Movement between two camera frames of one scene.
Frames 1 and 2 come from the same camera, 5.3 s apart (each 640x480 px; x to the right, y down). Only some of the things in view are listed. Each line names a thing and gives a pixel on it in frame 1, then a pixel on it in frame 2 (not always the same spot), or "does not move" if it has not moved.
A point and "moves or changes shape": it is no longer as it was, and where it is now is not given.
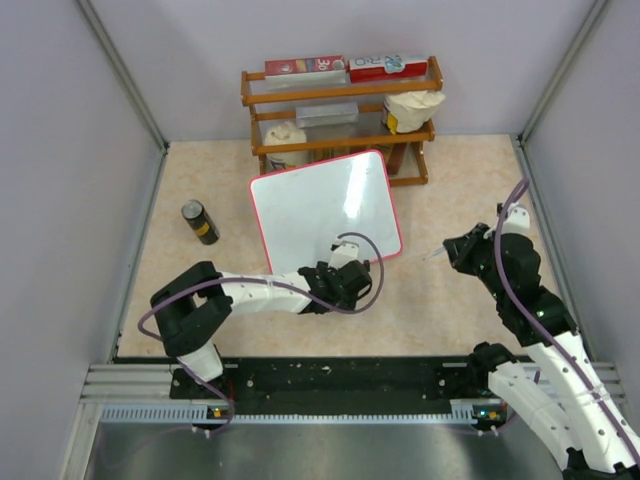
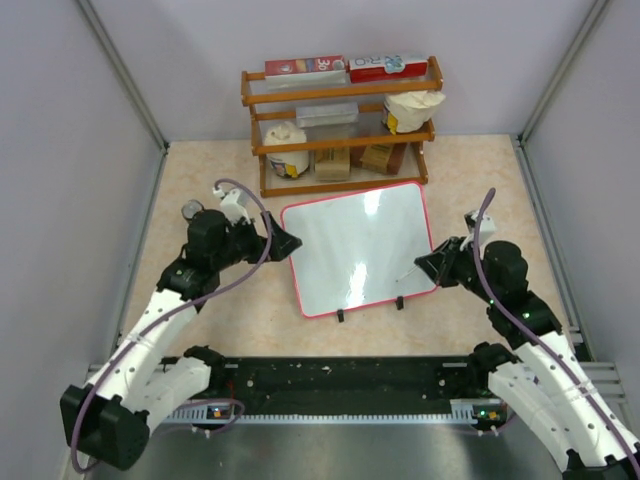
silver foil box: x=327 y=115 does not move
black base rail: x=332 y=385 does not move
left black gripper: x=347 y=301 -> x=282 y=243
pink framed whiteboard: x=303 y=211 moves or changes shape
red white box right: x=386 y=68 does not move
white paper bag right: x=405 y=112 does not move
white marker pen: x=435 y=252 moves or changes shape
